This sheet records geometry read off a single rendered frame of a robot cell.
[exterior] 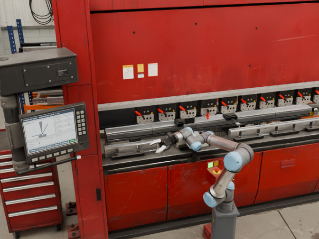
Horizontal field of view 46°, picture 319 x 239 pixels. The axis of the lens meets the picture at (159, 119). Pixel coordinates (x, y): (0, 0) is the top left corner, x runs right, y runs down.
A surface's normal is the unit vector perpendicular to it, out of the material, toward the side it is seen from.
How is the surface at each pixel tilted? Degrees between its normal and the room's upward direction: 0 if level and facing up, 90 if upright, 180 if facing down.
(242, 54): 90
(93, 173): 90
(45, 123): 90
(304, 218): 0
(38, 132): 90
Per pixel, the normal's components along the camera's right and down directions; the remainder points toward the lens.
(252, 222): 0.00, -0.91
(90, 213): 0.27, 0.40
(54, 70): 0.51, 0.36
